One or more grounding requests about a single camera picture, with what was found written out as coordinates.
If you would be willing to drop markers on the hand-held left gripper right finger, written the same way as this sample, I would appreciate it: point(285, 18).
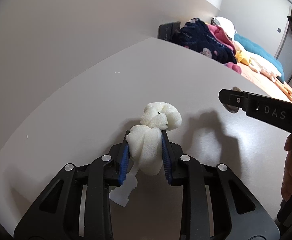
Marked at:
point(165, 155)

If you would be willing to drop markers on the navy printed blanket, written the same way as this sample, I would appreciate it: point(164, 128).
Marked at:
point(201, 40)

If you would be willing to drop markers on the teal cushion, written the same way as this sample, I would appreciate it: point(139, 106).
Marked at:
point(258, 47)

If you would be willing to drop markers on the yellow plush toy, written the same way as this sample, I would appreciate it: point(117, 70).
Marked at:
point(242, 57)

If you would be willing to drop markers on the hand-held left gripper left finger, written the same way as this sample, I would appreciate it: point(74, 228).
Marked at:
point(124, 155)

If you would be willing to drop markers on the checkered patterned pillow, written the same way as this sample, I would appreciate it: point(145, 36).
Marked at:
point(226, 26)

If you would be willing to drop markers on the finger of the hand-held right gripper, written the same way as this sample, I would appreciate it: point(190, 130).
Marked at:
point(261, 107)

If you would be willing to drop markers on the white room door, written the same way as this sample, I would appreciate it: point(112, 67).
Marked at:
point(290, 55)

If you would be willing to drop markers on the person's right hand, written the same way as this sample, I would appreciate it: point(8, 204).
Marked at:
point(290, 170)

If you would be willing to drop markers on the black panel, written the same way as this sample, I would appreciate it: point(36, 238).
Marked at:
point(168, 31)

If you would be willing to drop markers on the white goose plush toy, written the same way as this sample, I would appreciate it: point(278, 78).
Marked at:
point(263, 65)

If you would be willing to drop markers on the translucent plastic piece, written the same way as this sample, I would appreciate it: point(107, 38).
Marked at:
point(122, 192)

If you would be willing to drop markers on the white foam piece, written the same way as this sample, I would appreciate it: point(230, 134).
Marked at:
point(148, 150)

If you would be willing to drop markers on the bed with orange sheet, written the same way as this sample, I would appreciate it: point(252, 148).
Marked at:
point(261, 85)

